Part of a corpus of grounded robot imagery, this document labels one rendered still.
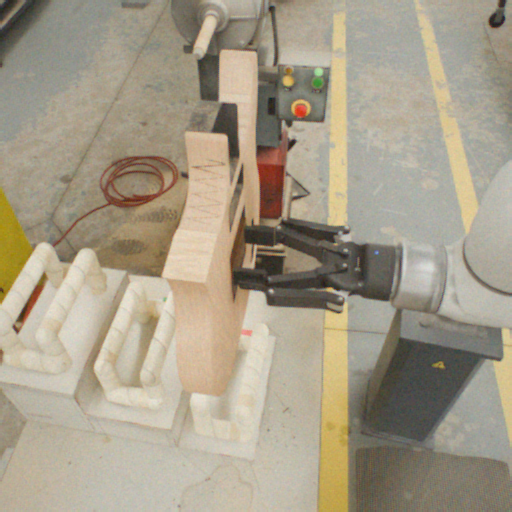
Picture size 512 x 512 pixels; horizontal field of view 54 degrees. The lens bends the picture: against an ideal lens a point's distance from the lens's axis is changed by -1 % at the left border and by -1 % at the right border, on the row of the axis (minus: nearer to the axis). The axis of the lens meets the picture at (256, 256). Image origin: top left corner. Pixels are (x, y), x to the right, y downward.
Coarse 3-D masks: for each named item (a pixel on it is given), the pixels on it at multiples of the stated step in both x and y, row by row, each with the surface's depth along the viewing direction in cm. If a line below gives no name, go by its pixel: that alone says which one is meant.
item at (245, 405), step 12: (264, 324) 99; (252, 336) 97; (264, 336) 97; (252, 348) 95; (264, 348) 96; (252, 360) 93; (252, 372) 92; (252, 384) 90; (240, 396) 89; (252, 396) 89; (240, 408) 87; (252, 408) 88
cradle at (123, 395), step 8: (104, 392) 89; (112, 392) 88; (120, 392) 88; (128, 392) 88; (136, 392) 88; (144, 392) 88; (112, 400) 89; (120, 400) 88; (128, 400) 88; (136, 400) 88; (144, 400) 88; (152, 400) 87; (160, 400) 88; (152, 408) 88
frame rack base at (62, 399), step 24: (72, 264) 102; (48, 288) 98; (120, 288) 98; (72, 312) 94; (96, 312) 94; (24, 336) 91; (72, 336) 91; (96, 336) 91; (72, 360) 87; (0, 384) 86; (24, 384) 84; (48, 384) 84; (72, 384) 84; (96, 384) 93; (24, 408) 93; (48, 408) 90; (72, 408) 88; (96, 432) 96
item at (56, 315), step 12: (84, 252) 89; (84, 264) 88; (72, 276) 86; (84, 276) 87; (60, 288) 84; (72, 288) 84; (60, 300) 82; (72, 300) 84; (48, 312) 81; (60, 312) 81; (48, 324) 79; (60, 324) 81; (36, 336) 79; (48, 336) 79
